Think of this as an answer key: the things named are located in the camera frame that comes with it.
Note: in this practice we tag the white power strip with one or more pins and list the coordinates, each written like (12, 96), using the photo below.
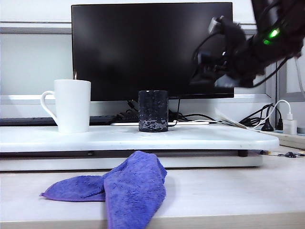
(293, 140)

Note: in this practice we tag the black computer monitor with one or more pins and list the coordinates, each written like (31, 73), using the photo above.
(143, 47)

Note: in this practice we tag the white USB charger adapter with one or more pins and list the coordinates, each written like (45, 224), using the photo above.
(289, 126)

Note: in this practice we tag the white ceramic mug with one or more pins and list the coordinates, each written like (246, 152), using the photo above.
(71, 107)

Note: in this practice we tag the white base board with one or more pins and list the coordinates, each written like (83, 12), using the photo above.
(202, 162)

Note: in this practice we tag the black keyboard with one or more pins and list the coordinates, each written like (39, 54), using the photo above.
(23, 121)

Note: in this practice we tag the small black desk clutter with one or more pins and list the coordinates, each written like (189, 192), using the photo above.
(289, 154)

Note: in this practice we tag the purple microfiber cloth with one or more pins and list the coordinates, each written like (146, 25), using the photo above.
(133, 186)

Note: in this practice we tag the folded paper stack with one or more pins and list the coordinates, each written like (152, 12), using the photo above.
(228, 120)

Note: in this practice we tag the white raised board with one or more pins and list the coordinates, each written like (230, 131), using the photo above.
(190, 139)

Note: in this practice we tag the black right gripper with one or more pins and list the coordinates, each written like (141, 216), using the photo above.
(214, 63)

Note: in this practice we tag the black round power plug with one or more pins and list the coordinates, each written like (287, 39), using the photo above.
(268, 126)

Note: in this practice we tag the black board foot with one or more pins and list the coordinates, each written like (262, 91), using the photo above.
(243, 153)

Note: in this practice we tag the black textured glass cup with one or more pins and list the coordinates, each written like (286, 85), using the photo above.
(152, 109)

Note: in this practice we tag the black slim power plug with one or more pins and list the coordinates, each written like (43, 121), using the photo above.
(280, 122)

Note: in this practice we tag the grey framed partition panel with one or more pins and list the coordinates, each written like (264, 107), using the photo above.
(290, 90)
(35, 59)

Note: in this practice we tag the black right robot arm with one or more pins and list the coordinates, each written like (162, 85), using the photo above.
(274, 50)

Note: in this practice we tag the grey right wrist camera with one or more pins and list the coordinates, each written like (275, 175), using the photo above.
(215, 23)

